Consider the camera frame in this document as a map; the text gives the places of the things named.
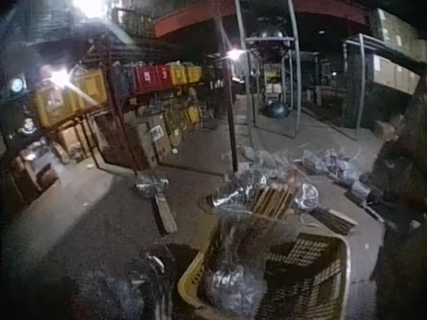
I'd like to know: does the grey metal frame rack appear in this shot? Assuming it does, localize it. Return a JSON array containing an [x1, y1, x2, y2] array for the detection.
[[235, 0, 303, 139]]

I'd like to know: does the small clear filled bag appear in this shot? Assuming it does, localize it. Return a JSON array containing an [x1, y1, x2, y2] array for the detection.
[[135, 175, 170, 199]]

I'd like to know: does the dark heap of goods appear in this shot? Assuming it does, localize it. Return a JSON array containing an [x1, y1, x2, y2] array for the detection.
[[368, 85, 427, 320]]

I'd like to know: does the yellow plastic lattice crate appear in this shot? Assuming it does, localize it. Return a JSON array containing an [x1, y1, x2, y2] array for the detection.
[[176, 213, 352, 320]]

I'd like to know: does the clear bag of dark parts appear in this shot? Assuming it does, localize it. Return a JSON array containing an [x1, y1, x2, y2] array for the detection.
[[202, 263, 266, 313]]

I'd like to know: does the heap of clear filled bags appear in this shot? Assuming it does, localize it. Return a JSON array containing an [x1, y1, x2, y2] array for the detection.
[[199, 168, 321, 217]]

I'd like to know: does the wooden plank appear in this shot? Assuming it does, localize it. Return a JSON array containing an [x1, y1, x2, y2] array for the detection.
[[153, 194, 178, 235]]

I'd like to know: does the bundle of wooden slats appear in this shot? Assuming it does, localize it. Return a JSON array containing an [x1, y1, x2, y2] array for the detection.
[[308, 205, 358, 236]]

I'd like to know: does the dark dome-shaped bowl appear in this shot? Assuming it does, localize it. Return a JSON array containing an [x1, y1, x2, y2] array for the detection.
[[262, 101, 292, 118]]

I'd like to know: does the round blue wall fixture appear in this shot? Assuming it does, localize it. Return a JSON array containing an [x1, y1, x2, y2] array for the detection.
[[9, 77, 27, 95]]

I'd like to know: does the wooden slat pallet piece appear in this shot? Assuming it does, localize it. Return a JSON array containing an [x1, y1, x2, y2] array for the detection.
[[249, 182, 298, 221]]

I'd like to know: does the dark bundle with white streaks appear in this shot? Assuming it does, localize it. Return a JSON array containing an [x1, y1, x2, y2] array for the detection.
[[125, 245, 177, 320]]

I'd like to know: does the storage rack with coloured crates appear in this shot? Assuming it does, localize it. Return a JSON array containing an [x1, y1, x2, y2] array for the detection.
[[31, 31, 241, 174]]

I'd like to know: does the row of clear filled bags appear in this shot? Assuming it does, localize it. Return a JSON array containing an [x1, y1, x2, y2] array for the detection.
[[222, 145, 372, 201]]

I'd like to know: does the cluttered low work table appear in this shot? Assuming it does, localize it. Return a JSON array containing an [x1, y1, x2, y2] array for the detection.
[[8, 141, 63, 203]]

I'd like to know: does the shelf with brown cartons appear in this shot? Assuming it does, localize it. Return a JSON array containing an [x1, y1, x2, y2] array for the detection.
[[342, 8, 427, 133]]

